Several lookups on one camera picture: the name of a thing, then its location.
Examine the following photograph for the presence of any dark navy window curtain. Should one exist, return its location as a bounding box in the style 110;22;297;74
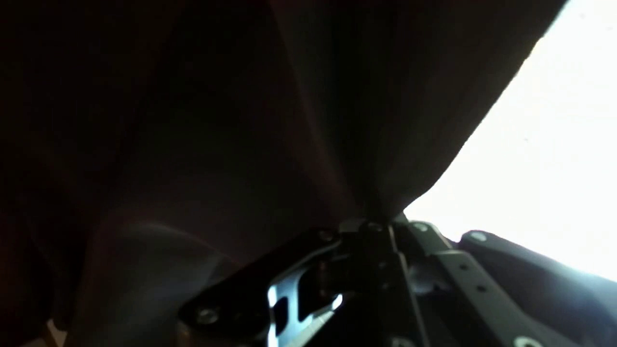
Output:
0;0;571;347

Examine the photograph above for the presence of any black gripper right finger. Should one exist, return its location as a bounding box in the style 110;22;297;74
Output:
388;217;556;347

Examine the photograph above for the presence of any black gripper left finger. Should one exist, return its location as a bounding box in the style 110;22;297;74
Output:
180;217;388;325

